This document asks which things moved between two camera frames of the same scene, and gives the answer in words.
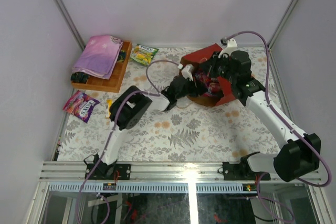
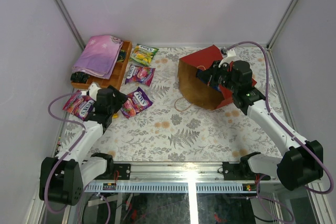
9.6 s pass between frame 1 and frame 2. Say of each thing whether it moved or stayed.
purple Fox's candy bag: stayed
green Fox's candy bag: stayed
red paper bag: stayed
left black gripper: moved
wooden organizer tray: stayed
